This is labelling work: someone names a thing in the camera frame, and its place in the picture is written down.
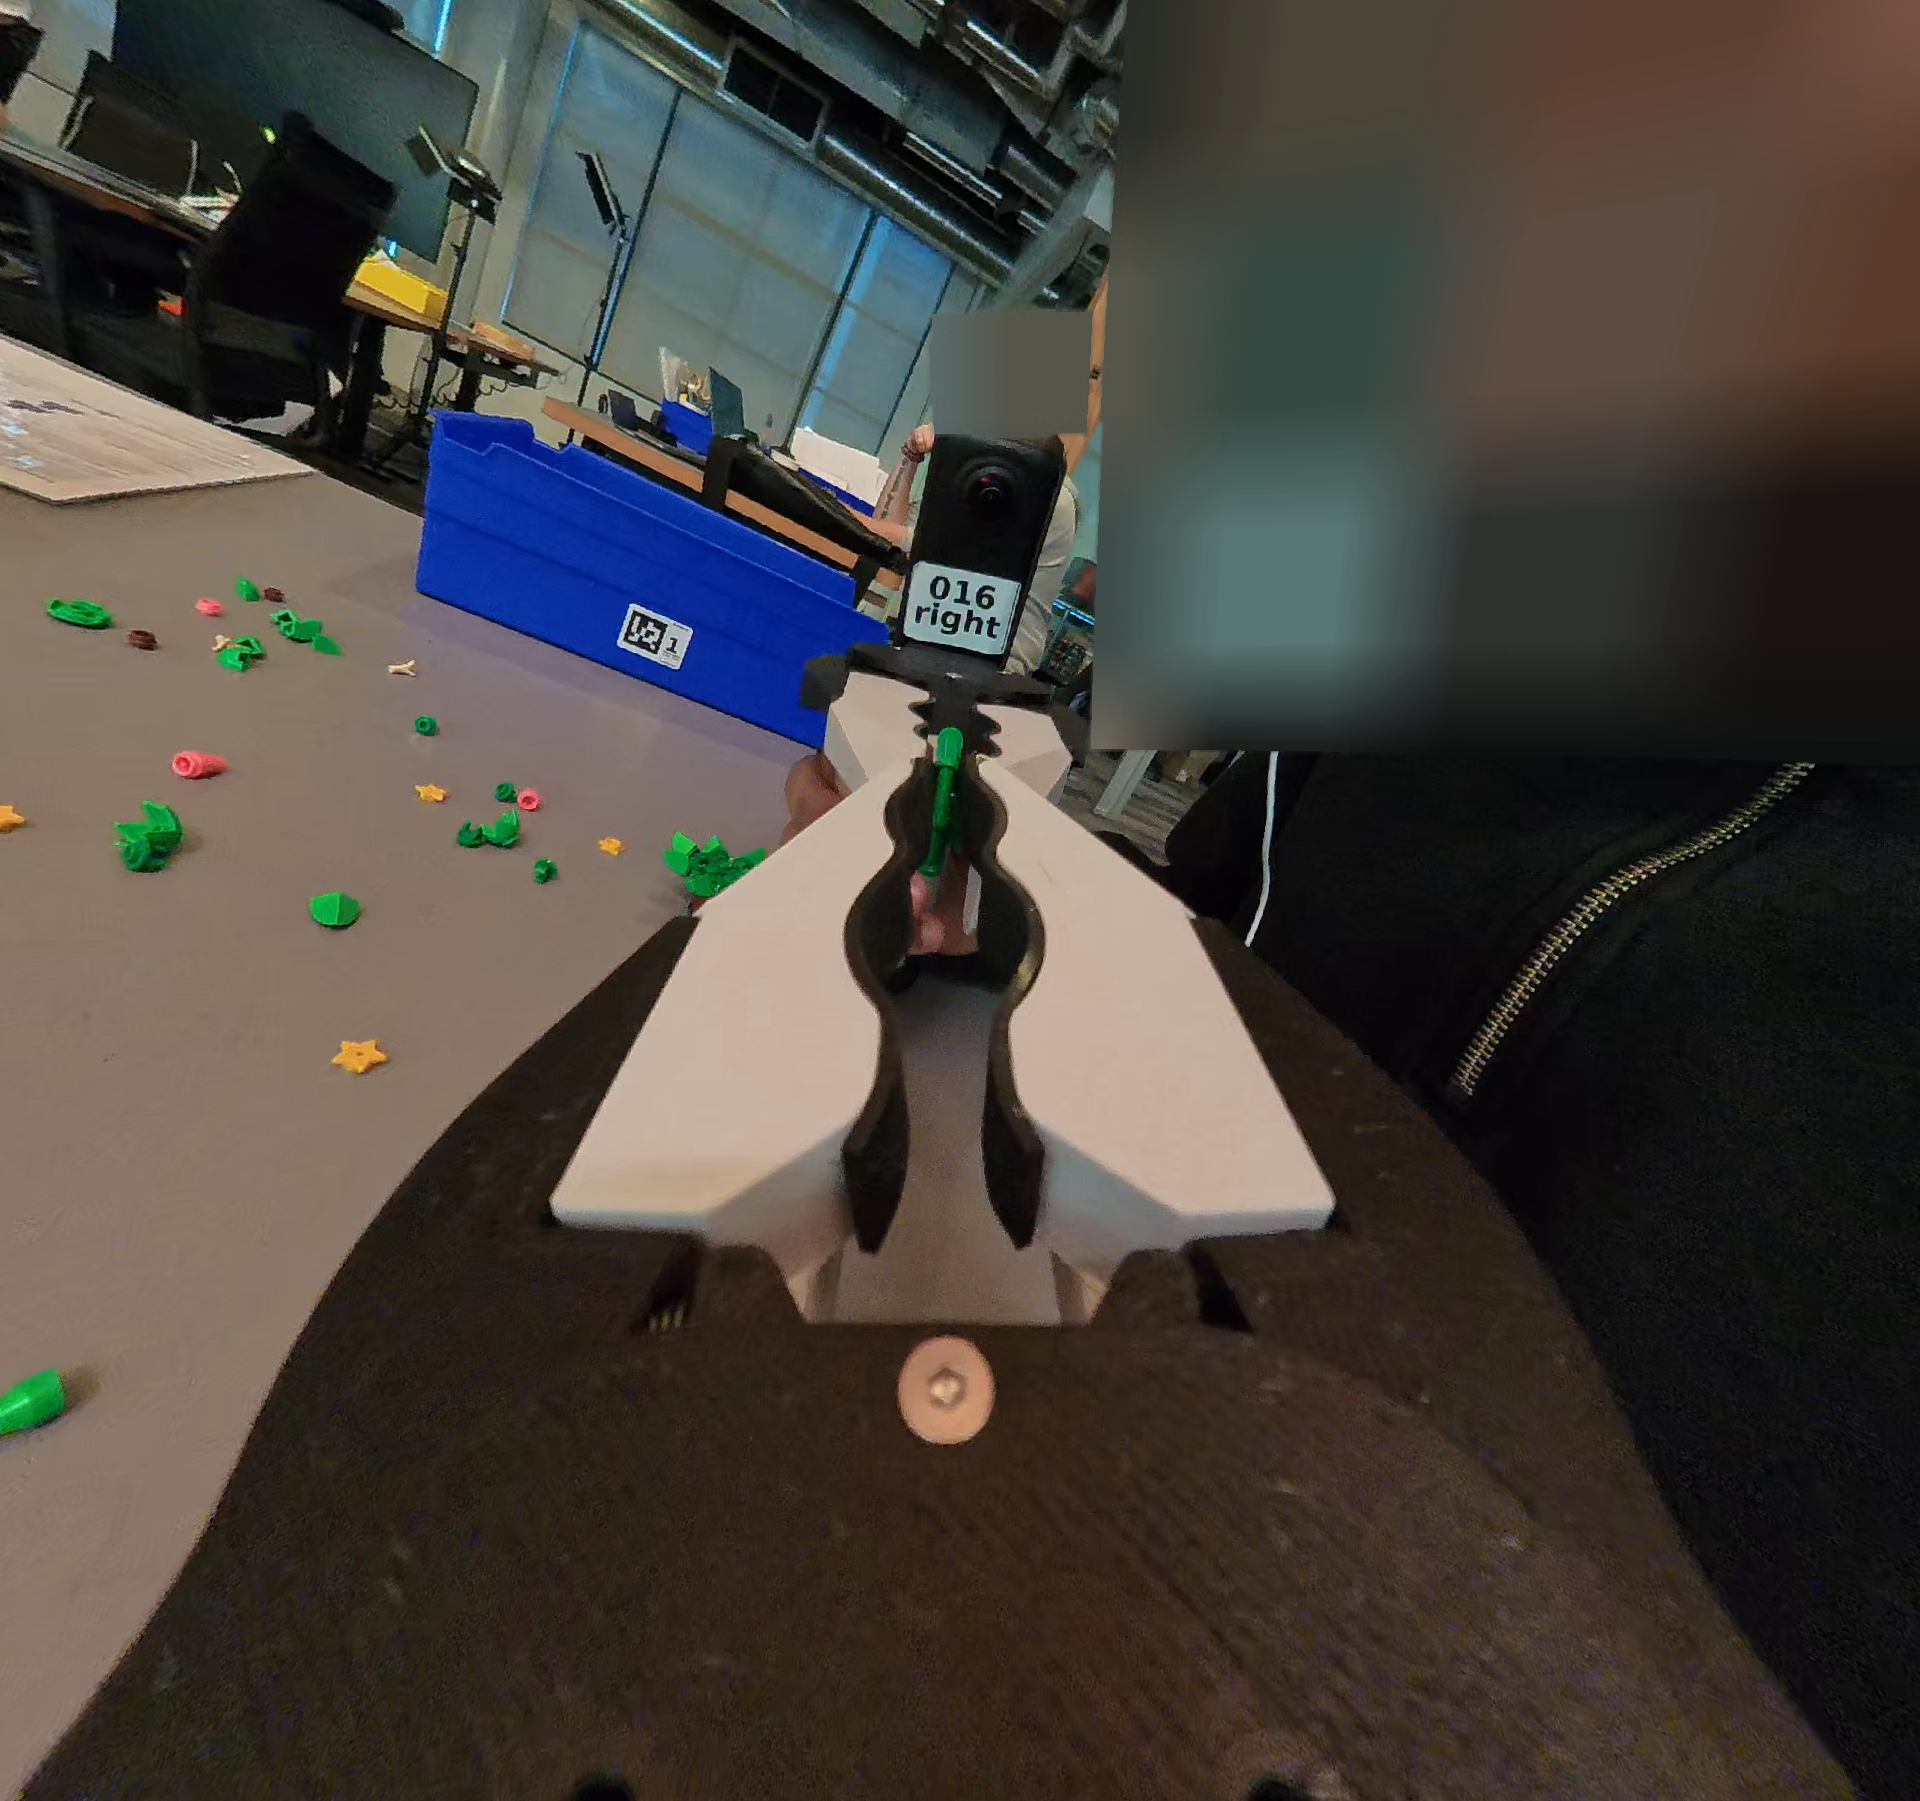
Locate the person's black jacket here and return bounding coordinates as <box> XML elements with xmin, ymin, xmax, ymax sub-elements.
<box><xmin>1102</xmin><ymin>750</ymin><xmax>1920</xmax><ymax>1801</ymax></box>

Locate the person's right forearm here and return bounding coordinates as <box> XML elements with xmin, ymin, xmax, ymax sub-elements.
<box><xmin>1093</xmin><ymin>757</ymin><xmax>1275</xmax><ymax>933</ymax></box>

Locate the pale printed sheet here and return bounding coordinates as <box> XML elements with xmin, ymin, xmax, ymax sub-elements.
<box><xmin>0</xmin><ymin>333</ymin><xmax>316</xmax><ymax>500</ymax></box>

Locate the black light stand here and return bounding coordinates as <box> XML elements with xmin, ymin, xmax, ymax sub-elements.
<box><xmin>576</xmin><ymin>149</ymin><xmax>634</xmax><ymax>370</ymax></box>
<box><xmin>401</xmin><ymin>124</ymin><xmax>507</xmax><ymax>412</ymax></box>

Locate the green toy bush brown base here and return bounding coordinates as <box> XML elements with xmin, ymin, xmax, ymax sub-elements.
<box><xmin>665</xmin><ymin>829</ymin><xmax>769</xmax><ymax>902</ymax></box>

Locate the person's right hand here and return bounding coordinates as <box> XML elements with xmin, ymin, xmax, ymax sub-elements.
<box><xmin>781</xmin><ymin>749</ymin><xmax>854</xmax><ymax>847</ymax></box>

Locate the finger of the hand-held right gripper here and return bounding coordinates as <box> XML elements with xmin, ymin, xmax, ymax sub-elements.
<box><xmin>979</xmin><ymin>713</ymin><xmax>1078</xmax><ymax>802</ymax></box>
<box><xmin>829</xmin><ymin>674</ymin><xmax>936</xmax><ymax>796</ymax></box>

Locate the thin green rod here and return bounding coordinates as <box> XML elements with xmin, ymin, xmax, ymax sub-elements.
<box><xmin>918</xmin><ymin>725</ymin><xmax>971</xmax><ymax>883</ymax></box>

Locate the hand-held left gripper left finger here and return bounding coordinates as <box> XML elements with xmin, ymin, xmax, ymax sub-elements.
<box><xmin>549</xmin><ymin>753</ymin><xmax>921</xmax><ymax>1311</ymax></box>

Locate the black office chair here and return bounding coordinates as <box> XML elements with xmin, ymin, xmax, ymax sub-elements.
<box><xmin>179</xmin><ymin>113</ymin><xmax>400</xmax><ymax>452</ymax></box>

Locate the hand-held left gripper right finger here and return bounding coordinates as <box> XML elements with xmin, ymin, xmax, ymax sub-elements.
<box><xmin>974</xmin><ymin>757</ymin><xmax>1336</xmax><ymax>1309</ymax></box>

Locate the blue plastic bin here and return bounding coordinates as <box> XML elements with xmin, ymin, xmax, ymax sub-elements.
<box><xmin>417</xmin><ymin>407</ymin><xmax>896</xmax><ymax>750</ymax></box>

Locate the large black screen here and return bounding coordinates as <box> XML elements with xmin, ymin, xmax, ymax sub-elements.
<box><xmin>113</xmin><ymin>0</ymin><xmax>482</xmax><ymax>265</ymax></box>

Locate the white cable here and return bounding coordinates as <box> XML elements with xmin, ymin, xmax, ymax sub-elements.
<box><xmin>1243</xmin><ymin>750</ymin><xmax>1287</xmax><ymax>951</ymax></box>

